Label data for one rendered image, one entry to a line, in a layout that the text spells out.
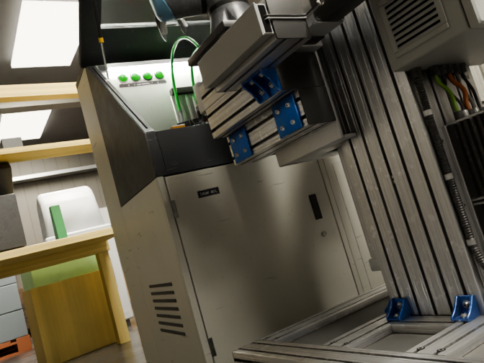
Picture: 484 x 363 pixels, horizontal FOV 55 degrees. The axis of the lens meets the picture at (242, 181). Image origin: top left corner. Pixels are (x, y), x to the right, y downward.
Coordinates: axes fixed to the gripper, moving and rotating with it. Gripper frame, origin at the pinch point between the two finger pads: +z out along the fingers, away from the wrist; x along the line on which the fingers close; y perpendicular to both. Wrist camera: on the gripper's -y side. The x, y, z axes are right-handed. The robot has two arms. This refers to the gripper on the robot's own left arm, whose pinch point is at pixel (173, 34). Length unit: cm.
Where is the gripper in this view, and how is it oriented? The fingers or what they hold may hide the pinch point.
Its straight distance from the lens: 185.7
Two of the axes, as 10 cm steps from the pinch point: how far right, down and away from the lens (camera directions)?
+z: 1.7, 7.6, 6.2
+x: 8.4, -4.4, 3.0
